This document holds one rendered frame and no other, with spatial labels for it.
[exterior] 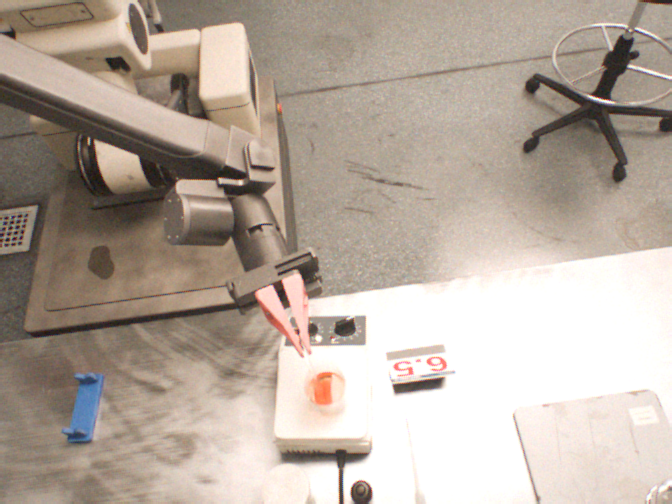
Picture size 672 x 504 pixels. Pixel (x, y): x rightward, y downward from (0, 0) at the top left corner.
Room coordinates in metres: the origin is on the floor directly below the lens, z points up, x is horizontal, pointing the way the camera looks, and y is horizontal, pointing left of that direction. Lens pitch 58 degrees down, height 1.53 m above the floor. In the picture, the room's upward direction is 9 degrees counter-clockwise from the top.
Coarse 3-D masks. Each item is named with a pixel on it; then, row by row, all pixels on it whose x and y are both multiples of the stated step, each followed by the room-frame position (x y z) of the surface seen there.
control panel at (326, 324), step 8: (312, 320) 0.34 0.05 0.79; (320, 320) 0.34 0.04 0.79; (328, 320) 0.34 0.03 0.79; (336, 320) 0.34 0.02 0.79; (360, 320) 0.33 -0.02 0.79; (296, 328) 0.33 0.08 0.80; (320, 328) 0.32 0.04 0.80; (328, 328) 0.32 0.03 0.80; (360, 328) 0.31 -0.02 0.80; (312, 336) 0.31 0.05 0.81; (320, 336) 0.31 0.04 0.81; (328, 336) 0.30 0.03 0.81; (336, 336) 0.30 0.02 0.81; (352, 336) 0.30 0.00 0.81; (360, 336) 0.30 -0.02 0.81; (288, 344) 0.30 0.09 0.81; (312, 344) 0.29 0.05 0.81; (320, 344) 0.29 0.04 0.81; (328, 344) 0.29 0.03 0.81; (336, 344) 0.29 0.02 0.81; (344, 344) 0.29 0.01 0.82; (352, 344) 0.28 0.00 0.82; (360, 344) 0.28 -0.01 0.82
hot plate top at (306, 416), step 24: (288, 360) 0.27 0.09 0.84; (312, 360) 0.26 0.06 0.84; (336, 360) 0.26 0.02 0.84; (360, 360) 0.25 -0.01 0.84; (288, 384) 0.23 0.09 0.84; (360, 384) 0.22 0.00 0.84; (288, 408) 0.20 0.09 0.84; (312, 408) 0.20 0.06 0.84; (360, 408) 0.19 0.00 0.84; (288, 432) 0.17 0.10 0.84; (312, 432) 0.17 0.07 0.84; (336, 432) 0.16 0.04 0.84; (360, 432) 0.16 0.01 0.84
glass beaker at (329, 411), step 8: (328, 360) 0.23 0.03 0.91; (320, 368) 0.23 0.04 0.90; (328, 368) 0.23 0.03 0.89; (336, 368) 0.22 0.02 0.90; (304, 376) 0.21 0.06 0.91; (344, 376) 0.21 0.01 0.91; (304, 384) 0.21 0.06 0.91; (304, 392) 0.20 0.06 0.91; (344, 392) 0.19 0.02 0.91; (312, 400) 0.18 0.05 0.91; (336, 400) 0.18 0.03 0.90; (344, 400) 0.19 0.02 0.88; (320, 408) 0.18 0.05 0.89; (328, 408) 0.18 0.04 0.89; (336, 408) 0.18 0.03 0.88; (344, 408) 0.19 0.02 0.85; (320, 416) 0.18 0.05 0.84; (328, 416) 0.18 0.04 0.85; (336, 416) 0.18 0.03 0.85
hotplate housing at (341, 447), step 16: (368, 320) 0.33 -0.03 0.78; (368, 336) 0.30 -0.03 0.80; (368, 352) 0.27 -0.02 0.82; (368, 368) 0.24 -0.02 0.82; (368, 384) 0.22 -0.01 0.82; (368, 400) 0.20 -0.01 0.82; (368, 416) 0.18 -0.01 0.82; (368, 432) 0.16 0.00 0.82; (288, 448) 0.16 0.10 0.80; (304, 448) 0.16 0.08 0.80; (320, 448) 0.16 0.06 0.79; (336, 448) 0.15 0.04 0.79; (352, 448) 0.15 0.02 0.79; (368, 448) 0.15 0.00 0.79
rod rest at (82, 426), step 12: (84, 384) 0.31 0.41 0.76; (96, 384) 0.31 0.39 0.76; (84, 396) 0.29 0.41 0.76; (96, 396) 0.29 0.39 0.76; (84, 408) 0.27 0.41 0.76; (96, 408) 0.27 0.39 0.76; (72, 420) 0.26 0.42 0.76; (84, 420) 0.25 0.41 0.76; (72, 432) 0.23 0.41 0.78; (84, 432) 0.23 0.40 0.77
